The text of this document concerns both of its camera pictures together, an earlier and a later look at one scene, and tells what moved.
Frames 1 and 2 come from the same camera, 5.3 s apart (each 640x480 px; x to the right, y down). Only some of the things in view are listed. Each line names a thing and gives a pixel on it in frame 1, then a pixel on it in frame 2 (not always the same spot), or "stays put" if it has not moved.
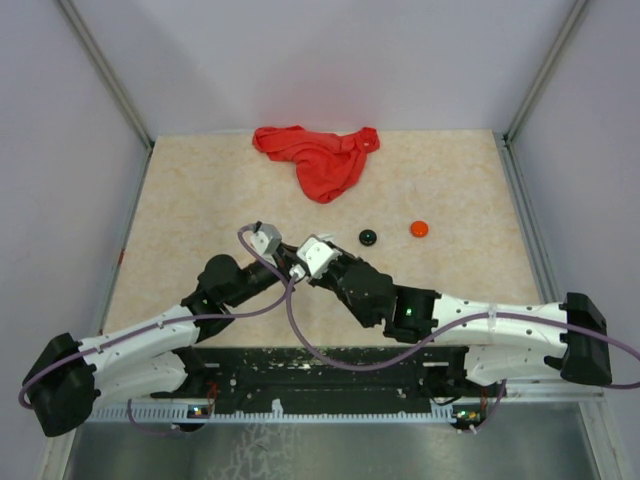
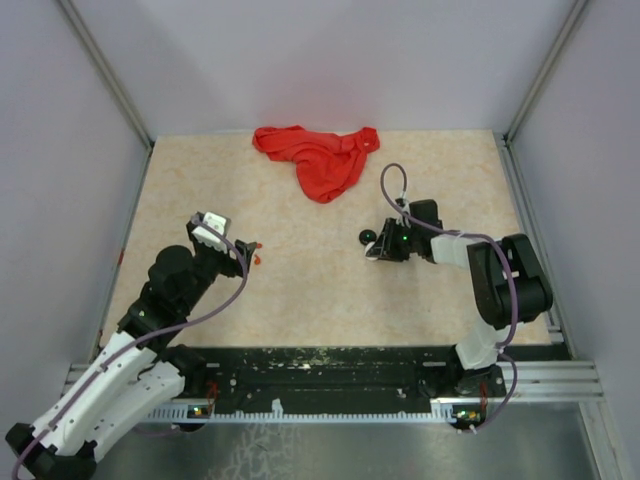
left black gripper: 285,256 to 231,266
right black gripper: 347,258 to 385,248
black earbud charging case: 367,237 stays put
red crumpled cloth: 329,165 stays put
